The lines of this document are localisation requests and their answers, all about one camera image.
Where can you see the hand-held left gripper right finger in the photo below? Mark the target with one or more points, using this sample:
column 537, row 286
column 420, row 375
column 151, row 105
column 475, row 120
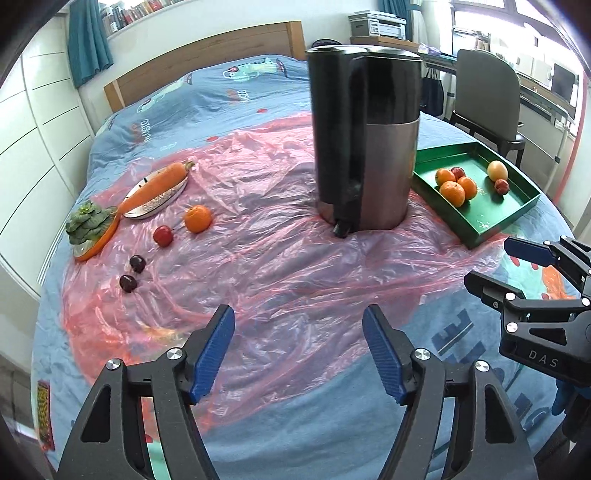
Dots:
column 385, row 355

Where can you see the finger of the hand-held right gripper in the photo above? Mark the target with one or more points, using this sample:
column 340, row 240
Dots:
column 489, row 286
column 528, row 251

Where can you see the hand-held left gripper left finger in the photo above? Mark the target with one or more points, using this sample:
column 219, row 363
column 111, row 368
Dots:
column 212, row 355

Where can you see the green tray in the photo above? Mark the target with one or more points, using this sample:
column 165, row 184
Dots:
column 498, row 212

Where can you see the small red apple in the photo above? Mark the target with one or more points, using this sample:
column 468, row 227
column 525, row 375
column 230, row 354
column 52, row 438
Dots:
column 458, row 172
column 502, row 186
column 163, row 236

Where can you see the yellow apple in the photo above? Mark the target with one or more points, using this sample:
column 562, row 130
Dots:
column 497, row 170

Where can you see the orange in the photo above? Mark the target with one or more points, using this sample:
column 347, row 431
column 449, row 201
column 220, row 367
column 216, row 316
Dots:
column 445, row 177
column 198, row 218
column 452, row 193
column 468, row 188

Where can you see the person's right hand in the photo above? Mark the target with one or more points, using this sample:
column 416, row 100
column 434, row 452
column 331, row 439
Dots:
column 565, row 401

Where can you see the pink plastic sheet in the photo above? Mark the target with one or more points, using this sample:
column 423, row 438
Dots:
column 277, row 277

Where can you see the dark purple plum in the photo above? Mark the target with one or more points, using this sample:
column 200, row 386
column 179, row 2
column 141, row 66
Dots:
column 128, row 283
column 137, row 263

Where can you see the red pole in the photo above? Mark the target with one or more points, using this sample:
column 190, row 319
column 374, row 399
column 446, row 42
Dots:
column 570, row 147

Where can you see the desk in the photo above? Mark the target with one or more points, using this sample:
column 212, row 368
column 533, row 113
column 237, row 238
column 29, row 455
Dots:
column 540, row 99

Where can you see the orange dish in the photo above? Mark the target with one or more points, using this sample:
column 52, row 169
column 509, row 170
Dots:
column 100, row 242

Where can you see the white patterned plate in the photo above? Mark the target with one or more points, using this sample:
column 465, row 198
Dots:
column 157, row 206

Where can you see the black and silver electric kettle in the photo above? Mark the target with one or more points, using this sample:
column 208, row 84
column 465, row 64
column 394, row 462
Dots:
column 383, row 152

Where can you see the computer monitor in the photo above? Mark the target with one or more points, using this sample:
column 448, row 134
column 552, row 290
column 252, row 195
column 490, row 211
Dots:
column 564, row 82

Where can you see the grey chair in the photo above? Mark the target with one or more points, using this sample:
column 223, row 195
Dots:
column 485, row 83

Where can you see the colourful printed packet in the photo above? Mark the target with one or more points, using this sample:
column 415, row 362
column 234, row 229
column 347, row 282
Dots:
column 45, row 415

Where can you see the carrot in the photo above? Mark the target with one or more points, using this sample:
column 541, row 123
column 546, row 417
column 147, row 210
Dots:
column 157, row 184

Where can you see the green bok choy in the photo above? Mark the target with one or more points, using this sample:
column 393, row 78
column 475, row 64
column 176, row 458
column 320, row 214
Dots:
column 87, row 224

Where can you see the dark blue bag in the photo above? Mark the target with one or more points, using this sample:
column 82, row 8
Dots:
column 431, row 92

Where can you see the window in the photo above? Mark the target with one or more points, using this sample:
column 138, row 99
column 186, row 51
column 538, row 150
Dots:
column 521, row 18

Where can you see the wooden drawer cabinet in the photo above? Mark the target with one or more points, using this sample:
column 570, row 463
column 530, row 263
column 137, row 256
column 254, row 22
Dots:
column 408, row 45

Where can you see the teal curtain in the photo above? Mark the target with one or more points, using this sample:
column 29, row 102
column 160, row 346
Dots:
column 90, row 41
column 414, row 21

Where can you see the white printer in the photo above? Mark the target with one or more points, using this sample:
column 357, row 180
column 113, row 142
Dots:
column 378, row 25

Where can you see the wooden bed headboard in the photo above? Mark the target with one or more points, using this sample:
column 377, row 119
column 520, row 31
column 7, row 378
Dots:
column 207, row 60

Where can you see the white wardrobe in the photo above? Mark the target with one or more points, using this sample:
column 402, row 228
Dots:
column 37, row 115

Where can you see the row of books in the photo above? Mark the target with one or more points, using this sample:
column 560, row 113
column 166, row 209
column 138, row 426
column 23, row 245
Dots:
column 134, row 11

